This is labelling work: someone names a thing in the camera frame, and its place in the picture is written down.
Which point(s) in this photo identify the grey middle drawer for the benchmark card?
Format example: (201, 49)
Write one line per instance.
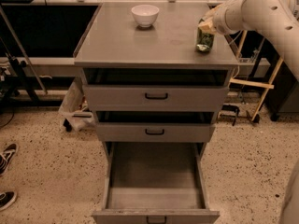
(155, 126)

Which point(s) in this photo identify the black tripod stand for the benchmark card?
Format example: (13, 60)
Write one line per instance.
(21, 75)

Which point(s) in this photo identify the black sneaker lower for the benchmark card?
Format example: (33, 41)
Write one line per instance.
(7, 199)

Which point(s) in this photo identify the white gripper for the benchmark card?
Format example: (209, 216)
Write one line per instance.
(222, 20)

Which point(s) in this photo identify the grey drawer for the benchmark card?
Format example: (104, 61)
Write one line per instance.
(155, 126)
(129, 89)
(155, 183)

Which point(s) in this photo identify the white ceramic bowl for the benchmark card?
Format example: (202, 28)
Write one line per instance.
(145, 15)

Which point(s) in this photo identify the grey top drawer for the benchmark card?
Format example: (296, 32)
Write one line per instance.
(129, 89)

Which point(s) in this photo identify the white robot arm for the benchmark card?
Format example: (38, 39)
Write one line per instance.
(277, 21)

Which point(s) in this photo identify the green soda can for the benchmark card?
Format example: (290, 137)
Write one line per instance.
(205, 39)

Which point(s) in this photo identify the clear plastic bag bin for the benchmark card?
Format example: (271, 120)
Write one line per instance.
(75, 110)

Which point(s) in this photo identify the grey drawer cabinet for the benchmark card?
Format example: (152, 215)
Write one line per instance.
(116, 41)

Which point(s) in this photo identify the wooden easel frame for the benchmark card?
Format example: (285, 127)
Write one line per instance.
(266, 86)

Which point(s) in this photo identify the grey bottom drawer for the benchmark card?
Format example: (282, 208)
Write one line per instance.
(155, 183)

